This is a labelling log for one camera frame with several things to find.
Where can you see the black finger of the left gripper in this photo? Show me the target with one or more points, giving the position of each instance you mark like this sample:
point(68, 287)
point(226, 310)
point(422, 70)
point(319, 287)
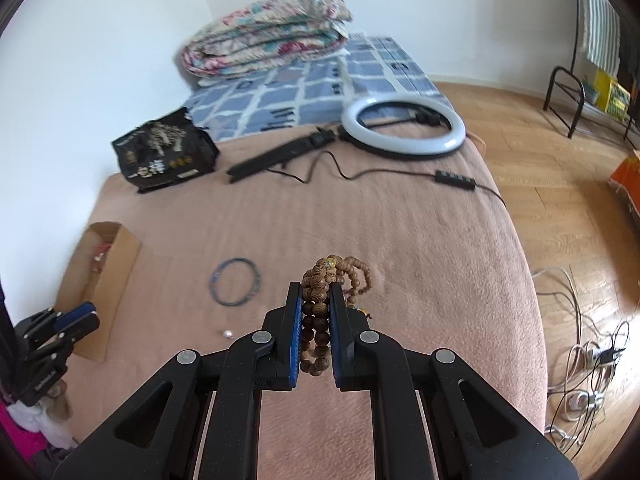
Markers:
point(74, 325)

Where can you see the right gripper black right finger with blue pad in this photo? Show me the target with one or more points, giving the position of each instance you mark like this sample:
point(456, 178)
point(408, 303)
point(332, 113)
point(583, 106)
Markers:
point(433, 416)

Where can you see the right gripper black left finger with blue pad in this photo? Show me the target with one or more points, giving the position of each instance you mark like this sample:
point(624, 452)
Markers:
point(197, 416)

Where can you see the jade pendant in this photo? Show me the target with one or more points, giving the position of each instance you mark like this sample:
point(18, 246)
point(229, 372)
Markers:
point(99, 256)

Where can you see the white gloved hand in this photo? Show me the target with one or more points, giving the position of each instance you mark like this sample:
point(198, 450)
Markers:
point(49, 416)

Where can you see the open cardboard box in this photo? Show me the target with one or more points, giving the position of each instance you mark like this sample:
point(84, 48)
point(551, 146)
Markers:
point(105, 289)

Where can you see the pink cloth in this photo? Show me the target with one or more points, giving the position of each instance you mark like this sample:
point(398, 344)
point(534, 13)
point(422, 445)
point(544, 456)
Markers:
point(26, 443)

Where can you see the blue bangle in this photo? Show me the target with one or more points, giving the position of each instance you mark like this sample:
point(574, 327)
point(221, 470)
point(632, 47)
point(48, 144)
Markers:
point(235, 282)

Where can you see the black snack bag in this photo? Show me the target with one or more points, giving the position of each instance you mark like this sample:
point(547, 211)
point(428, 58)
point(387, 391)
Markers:
point(164, 152)

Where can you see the black folded tripod stand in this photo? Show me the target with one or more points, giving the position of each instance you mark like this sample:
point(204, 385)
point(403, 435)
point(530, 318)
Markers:
point(282, 154)

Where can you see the orange box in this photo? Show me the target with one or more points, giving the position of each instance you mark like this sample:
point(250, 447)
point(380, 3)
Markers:
point(626, 179)

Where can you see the blue plaid bed sheet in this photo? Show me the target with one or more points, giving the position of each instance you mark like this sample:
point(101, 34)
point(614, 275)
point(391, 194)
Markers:
point(307, 93)

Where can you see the black metal rack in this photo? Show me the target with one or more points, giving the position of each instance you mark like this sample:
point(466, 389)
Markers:
point(603, 75)

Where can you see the folded floral quilt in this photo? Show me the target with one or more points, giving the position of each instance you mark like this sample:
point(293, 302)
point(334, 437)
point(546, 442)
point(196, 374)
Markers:
point(266, 34)

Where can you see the white ring light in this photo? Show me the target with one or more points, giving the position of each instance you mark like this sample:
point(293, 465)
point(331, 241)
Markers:
point(403, 126)

